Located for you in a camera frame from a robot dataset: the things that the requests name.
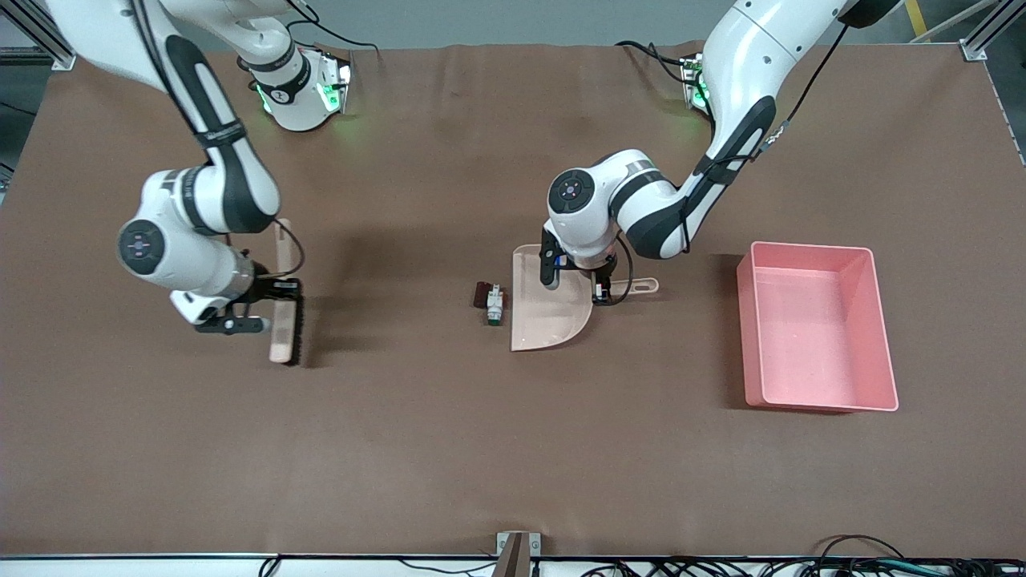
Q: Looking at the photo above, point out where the black arm base cable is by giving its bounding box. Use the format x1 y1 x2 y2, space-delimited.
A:
285 0 378 57
616 40 698 85

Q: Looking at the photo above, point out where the beige plastic dustpan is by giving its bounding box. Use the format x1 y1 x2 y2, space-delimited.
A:
511 244 660 352

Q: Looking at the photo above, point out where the thin black cable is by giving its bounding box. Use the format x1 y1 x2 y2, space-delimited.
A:
397 559 498 576

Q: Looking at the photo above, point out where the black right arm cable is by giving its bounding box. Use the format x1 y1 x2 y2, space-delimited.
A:
132 0 305 281

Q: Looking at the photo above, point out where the brown table cover mat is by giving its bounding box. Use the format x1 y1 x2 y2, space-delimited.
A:
0 42 1026 558

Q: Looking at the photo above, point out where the black cable bundle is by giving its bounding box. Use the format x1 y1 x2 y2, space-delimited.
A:
577 557 1026 577

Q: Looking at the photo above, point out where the metal base connector plate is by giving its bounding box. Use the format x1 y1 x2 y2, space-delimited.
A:
681 52 711 109
314 50 353 115

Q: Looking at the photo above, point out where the pink plastic bin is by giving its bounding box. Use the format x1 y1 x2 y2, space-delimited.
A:
736 241 899 413

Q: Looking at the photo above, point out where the black arched cable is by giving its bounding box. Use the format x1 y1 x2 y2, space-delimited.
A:
814 535 911 566

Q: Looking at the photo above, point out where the grey metal bracket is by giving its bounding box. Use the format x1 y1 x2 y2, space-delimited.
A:
495 531 542 577

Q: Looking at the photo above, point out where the aluminium frame profile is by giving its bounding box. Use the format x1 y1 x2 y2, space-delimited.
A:
959 0 1012 62
0 0 77 69

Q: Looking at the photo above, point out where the beige brush with black bristles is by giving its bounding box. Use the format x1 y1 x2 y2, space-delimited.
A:
269 218 304 367

